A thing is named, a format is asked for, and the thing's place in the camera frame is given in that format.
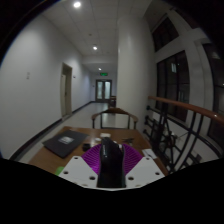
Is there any glass double door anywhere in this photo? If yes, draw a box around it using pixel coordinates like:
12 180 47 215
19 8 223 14
94 79 113 102

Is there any wooden armchair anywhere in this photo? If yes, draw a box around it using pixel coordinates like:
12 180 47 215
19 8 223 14
91 107 139 131

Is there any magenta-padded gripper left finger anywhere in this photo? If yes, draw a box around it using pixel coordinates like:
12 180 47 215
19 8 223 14
59 143 105 189

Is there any black closed laptop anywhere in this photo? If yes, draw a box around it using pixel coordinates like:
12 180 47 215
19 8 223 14
42 129 89 159

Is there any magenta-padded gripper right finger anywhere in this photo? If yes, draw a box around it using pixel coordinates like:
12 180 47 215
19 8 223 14
121 143 166 188

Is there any dark framed window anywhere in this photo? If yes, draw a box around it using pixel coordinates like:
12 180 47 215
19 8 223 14
155 50 191 123

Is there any black railing with wooden handrail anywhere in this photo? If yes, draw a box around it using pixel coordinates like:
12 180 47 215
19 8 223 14
143 95 224 175

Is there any white side door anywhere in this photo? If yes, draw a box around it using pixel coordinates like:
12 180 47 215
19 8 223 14
59 62 74 118

